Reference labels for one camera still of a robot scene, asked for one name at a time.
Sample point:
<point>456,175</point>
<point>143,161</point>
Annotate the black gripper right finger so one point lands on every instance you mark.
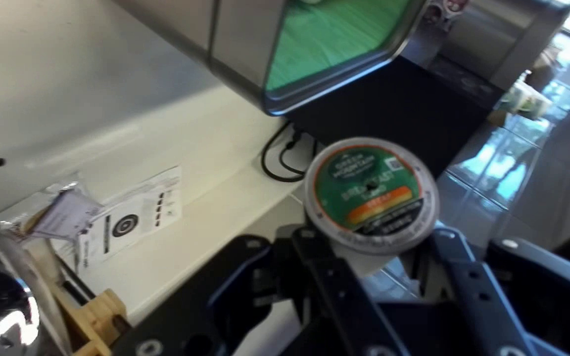
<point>476,303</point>

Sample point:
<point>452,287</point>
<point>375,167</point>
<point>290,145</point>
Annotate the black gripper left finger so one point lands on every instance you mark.
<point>337,297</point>

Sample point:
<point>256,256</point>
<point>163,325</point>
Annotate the green lid coffee pod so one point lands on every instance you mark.
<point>371,190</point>

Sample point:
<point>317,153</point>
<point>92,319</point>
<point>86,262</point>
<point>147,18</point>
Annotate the silver black Keurig coffee machine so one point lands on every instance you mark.
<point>396,111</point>

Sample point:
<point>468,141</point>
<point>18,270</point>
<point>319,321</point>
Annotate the stainless steel countertop bin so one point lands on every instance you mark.
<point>232,40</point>

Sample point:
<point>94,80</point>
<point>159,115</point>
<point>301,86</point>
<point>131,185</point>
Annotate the white leaflet card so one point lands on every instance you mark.
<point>133,218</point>

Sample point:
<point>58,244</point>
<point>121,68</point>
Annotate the wooden countertop rack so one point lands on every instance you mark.
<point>94,323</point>

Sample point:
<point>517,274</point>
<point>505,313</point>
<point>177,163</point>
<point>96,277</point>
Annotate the small clear plastic packet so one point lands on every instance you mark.
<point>54,210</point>

